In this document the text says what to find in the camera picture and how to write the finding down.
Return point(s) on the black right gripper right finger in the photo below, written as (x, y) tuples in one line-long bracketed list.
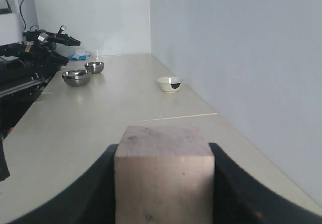
[(240, 198)]

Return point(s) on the black equipment at table edge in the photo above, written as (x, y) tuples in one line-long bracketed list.
[(21, 81)]

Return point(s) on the white ceramic bowl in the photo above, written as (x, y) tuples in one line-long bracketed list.
[(169, 84)]

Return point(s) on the small wooden cube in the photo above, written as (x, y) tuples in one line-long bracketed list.
[(163, 174)]

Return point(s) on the near steel bowl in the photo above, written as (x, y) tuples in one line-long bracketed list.
[(77, 78)]

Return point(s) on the steel bowl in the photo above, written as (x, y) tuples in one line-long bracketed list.
[(77, 78), (94, 67)]

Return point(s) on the far steel bowl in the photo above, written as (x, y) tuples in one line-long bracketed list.
[(94, 67)]

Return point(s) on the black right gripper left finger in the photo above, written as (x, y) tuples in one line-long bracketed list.
[(90, 199)]

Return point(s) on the blue tissue pack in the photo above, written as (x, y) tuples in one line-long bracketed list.
[(79, 55)]

